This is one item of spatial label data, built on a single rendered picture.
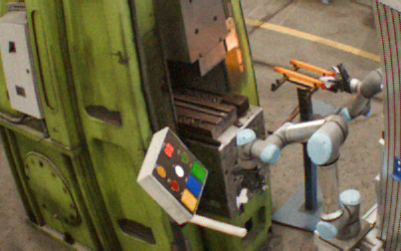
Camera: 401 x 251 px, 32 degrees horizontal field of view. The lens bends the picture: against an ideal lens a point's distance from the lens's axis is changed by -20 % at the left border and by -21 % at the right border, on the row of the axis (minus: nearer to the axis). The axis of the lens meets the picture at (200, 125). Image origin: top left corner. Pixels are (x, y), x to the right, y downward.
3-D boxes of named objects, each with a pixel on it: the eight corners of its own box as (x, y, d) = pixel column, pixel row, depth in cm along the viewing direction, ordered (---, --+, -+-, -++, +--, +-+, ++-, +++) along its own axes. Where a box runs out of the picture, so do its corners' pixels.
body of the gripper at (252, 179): (253, 195, 355) (250, 172, 349) (240, 187, 361) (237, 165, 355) (266, 186, 359) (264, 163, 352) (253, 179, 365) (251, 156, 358)
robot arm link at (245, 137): (247, 141, 340) (231, 134, 346) (250, 163, 346) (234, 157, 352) (260, 131, 345) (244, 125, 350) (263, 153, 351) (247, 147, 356)
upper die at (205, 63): (226, 57, 404) (223, 40, 398) (201, 77, 391) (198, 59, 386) (157, 44, 427) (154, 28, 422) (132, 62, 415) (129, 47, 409)
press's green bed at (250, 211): (274, 237, 478) (270, 178, 453) (239, 273, 455) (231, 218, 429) (200, 216, 509) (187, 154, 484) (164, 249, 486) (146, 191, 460)
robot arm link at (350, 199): (364, 211, 341) (365, 189, 333) (348, 228, 333) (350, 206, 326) (347, 204, 348) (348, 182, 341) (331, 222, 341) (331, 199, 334)
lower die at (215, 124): (237, 120, 423) (235, 105, 418) (213, 142, 410) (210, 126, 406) (168, 102, 446) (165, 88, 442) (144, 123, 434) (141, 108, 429)
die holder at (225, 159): (271, 178, 453) (263, 107, 429) (231, 219, 429) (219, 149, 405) (187, 154, 484) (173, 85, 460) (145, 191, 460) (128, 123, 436)
